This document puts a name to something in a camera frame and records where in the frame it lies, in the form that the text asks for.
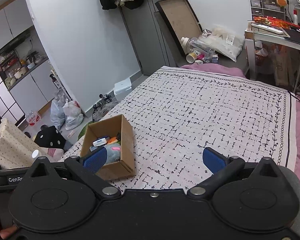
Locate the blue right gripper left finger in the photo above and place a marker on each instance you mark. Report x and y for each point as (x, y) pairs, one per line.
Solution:
(95, 160)

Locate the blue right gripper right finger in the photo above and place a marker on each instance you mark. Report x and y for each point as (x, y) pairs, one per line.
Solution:
(213, 160)

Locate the blue denim soft toy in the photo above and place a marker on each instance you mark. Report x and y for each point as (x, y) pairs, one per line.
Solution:
(113, 153)

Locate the orange green soft toy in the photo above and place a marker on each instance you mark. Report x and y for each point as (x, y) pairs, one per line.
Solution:
(115, 140)

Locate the person's hand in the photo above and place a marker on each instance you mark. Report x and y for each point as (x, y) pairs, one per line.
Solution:
(7, 232)

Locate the blue tissue pack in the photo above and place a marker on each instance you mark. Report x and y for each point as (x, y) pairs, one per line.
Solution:
(101, 141)

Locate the brown cardboard box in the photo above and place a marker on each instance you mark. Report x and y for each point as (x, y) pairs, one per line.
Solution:
(109, 128)

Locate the white plastic bag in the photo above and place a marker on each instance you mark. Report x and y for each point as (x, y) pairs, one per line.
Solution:
(73, 115)

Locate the black polka dot cushion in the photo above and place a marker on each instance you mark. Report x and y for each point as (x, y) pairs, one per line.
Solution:
(50, 138)

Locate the grey blue plastic bag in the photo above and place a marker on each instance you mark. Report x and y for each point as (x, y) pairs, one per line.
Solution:
(57, 114)

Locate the white black patterned blanket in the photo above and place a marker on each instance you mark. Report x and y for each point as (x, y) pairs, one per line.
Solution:
(176, 113)

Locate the red white snack bag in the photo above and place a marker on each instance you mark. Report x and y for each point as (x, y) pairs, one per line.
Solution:
(32, 118)

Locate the beige dotted cloth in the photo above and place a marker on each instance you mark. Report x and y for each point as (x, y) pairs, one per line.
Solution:
(18, 151)

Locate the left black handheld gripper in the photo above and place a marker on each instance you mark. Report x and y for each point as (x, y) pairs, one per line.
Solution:
(9, 180)

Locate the white flat box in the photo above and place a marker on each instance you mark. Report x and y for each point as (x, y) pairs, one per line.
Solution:
(123, 87)

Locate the white paper cup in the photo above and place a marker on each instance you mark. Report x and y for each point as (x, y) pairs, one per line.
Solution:
(191, 57)

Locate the clear plastic bottle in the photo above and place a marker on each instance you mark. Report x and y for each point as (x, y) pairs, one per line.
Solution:
(204, 52)

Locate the kitchen shelf with items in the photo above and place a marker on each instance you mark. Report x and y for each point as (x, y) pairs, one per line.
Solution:
(19, 55)

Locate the white desk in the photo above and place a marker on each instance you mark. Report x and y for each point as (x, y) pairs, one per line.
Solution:
(253, 35)

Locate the framed brown board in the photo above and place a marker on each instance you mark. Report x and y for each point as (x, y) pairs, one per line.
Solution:
(180, 20)

